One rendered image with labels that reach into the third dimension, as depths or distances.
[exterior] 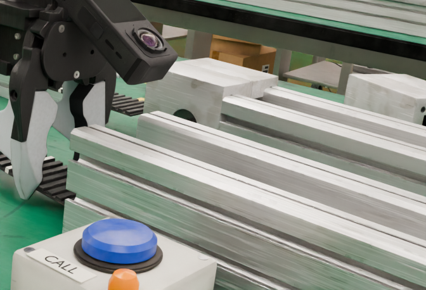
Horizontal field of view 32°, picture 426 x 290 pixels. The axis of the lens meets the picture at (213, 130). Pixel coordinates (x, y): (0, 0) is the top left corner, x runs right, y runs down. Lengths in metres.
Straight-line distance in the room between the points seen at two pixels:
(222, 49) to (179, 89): 3.87
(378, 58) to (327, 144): 1.51
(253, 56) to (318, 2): 2.43
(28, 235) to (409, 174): 0.30
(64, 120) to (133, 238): 0.27
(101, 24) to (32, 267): 0.21
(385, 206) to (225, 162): 0.12
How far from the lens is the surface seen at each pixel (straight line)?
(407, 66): 2.11
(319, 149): 0.65
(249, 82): 0.71
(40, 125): 0.58
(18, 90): 0.56
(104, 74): 0.62
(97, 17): 0.55
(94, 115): 0.62
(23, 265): 0.40
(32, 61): 0.56
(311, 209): 0.44
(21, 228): 0.58
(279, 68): 4.22
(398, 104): 0.78
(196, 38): 3.06
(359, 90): 0.82
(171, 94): 0.71
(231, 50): 4.57
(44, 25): 0.56
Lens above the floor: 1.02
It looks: 16 degrees down
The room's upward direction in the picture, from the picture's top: 8 degrees clockwise
